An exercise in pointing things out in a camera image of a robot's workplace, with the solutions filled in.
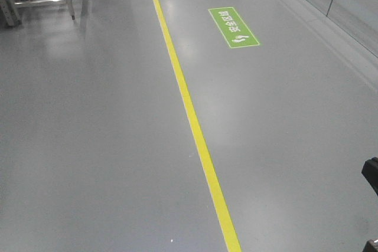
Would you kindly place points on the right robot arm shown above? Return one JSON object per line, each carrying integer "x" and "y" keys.
{"x": 369, "y": 171}

